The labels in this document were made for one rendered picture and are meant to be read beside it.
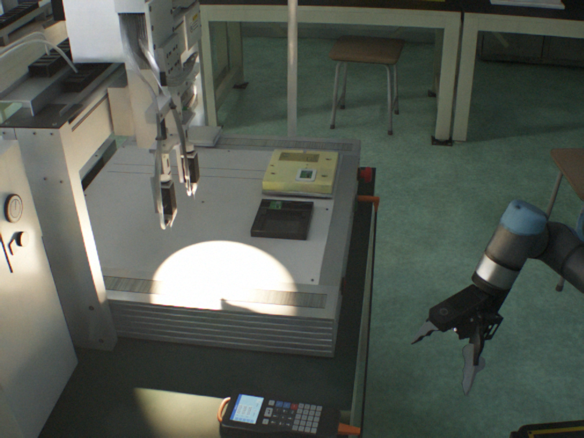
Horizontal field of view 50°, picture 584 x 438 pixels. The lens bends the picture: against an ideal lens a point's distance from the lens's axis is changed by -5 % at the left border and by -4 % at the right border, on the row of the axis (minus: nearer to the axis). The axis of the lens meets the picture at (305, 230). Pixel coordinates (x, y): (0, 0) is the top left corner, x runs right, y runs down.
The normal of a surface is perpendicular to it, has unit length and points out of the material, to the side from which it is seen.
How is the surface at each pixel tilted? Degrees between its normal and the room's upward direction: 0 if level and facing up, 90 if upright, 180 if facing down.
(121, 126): 90
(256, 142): 0
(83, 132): 90
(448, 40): 90
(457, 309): 7
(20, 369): 90
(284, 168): 0
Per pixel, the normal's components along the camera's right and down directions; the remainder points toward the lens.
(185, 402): -0.01, -0.83
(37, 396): 0.99, 0.07
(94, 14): -0.14, 0.55
